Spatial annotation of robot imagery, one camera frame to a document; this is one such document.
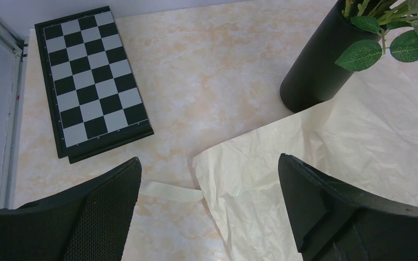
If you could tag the black cylindrical vase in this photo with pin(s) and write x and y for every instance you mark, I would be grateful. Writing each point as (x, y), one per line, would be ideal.
(314, 77)

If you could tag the cream ribbon bow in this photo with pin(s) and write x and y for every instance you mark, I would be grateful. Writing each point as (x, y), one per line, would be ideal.
(170, 192)

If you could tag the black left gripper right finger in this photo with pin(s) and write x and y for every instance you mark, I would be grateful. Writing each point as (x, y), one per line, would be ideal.
(333, 220)

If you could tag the pink orange blue flowers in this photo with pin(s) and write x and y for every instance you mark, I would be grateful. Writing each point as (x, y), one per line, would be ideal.
(393, 23)

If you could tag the orange paper bouquet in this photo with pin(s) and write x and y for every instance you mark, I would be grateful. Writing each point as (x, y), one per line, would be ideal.
(367, 136)

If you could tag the black grey chessboard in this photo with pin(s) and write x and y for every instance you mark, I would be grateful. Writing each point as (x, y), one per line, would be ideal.
(93, 98)

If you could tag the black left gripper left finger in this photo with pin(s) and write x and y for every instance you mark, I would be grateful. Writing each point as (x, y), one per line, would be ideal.
(89, 221)

